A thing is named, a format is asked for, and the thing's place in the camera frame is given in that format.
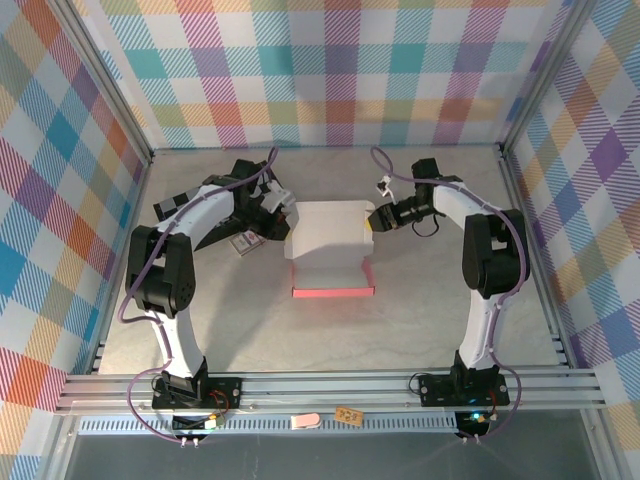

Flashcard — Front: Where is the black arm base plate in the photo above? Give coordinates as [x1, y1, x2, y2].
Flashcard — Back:
[151, 375, 244, 412]
[416, 373, 512, 408]

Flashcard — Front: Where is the small circuit board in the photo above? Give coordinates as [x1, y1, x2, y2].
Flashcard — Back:
[172, 412, 226, 434]
[454, 410, 492, 435]

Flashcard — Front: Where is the aluminium slotted mounting rail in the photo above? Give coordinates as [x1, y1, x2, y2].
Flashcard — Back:
[53, 366, 607, 415]

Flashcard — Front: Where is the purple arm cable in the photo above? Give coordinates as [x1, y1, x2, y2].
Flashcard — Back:
[369, 145, 531, 444]
[119, 146, 281, 444]

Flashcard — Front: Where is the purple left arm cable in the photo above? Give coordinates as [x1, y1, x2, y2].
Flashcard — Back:
[119, 146, 281, 444]

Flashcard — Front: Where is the aluminium corner post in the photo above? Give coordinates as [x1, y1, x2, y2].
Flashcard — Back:
[49, 0, 155, 164]
[499, 0, 604, 159]

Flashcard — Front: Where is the pink paper box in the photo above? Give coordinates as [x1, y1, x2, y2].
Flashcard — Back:
[283, 199, 377, 300]

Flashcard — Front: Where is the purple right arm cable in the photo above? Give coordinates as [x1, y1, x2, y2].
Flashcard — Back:
[369, 145, 531, 444]

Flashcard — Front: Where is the thin aluminium wall rail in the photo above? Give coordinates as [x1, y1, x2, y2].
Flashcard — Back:
[149, 144, 504, 152]

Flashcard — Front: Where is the aluminium side rail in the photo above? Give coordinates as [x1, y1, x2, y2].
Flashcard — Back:
[499, 144, 576, 370]

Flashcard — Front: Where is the thin black right gripper cable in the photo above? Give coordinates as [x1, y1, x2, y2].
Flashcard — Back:
[411, 213, 442, 240]

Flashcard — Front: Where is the white slotted cable duct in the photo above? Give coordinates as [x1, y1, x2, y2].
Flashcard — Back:
[77, 415, 462, 436]

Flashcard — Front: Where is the black grey folding chessboard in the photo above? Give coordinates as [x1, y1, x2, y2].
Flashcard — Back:
[152, 187, 241, 254]

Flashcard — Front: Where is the aluminium frame leg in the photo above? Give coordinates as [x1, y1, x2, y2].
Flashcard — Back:
[38, 413, 81, 480]
[582, 410, 624, 480]

